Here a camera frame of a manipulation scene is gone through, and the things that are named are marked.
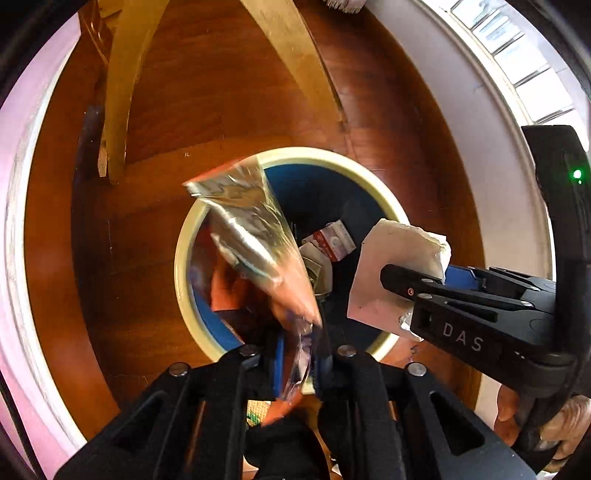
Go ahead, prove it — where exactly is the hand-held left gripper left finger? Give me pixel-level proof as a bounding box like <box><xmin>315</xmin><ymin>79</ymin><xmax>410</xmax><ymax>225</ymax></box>
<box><xmin>54</xmin><ymin>332</ymin><xmax>284</xmax><ymax>480</ymax></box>

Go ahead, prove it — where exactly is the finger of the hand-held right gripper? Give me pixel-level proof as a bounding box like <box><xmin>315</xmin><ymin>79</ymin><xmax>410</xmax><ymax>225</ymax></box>
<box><xmin>380</xmin><ymin>263</ymin><xmax>556</xmax><ymax>325</ymax></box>
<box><xmin>444</xmin><ymin>265</ymin><xmax>556</xmax><ymax>302</ymax></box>

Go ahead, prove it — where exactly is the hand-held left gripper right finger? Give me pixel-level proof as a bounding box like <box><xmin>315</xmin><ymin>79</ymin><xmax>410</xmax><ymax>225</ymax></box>
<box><xmin>314</xmin><ymin>345</ymin><xmax>539</xmax><ymax>480</ymax></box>

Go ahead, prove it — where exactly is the beige paper pack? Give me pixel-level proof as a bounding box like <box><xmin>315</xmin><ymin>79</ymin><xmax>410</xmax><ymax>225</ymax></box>
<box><xmin>347</xmin><ymin>218</ymin><xmax>452</xmax><ymax>340</ymax></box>

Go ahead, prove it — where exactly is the red and white drink carton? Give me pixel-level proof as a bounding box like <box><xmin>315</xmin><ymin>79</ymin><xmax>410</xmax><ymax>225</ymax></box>
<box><xmin>302</xmin><ymin>220</ymin><xmax>357</xmax><ymax>264</ymax></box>

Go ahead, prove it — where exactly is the dark blue bin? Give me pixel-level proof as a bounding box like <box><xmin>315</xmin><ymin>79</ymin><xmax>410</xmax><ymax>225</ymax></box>
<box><xmin>173</xmin><ymin>147</ymin><xmax>411</xmax><ymax>363</ymax></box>

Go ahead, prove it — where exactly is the orange foil packet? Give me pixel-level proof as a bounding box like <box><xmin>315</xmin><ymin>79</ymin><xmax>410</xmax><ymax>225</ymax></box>
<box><xmin>182</xmin><ymin>157</ymin><xmax>324</xmax><ymax>416</ymax></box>

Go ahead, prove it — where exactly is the person's right hand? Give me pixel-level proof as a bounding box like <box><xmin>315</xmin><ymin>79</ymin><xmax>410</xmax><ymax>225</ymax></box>
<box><xmin>494</xmin><ymin>385</ymin><xmax>591</xmax><ymax>463</ymax></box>

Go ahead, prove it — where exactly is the yellow knitted slipper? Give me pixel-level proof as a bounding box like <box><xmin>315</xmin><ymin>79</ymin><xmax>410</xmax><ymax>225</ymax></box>
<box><xmin>247</xmin><ymin>401</ymin><xmax>278</xmax><ymax>425</ymax></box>

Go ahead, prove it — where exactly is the window with metal grille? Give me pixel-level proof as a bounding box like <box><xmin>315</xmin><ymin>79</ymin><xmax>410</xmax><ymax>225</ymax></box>
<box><xmin>450</xmin><ymin>0</ymin><xmax>591</xmax><ymax>125</ymax></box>

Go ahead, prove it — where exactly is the wooden table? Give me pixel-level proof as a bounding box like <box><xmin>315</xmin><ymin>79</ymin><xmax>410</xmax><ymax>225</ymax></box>
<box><xmin>97</xmin><ymin>0</ymin><xmax>347</xmax><ymax>185</ymax></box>

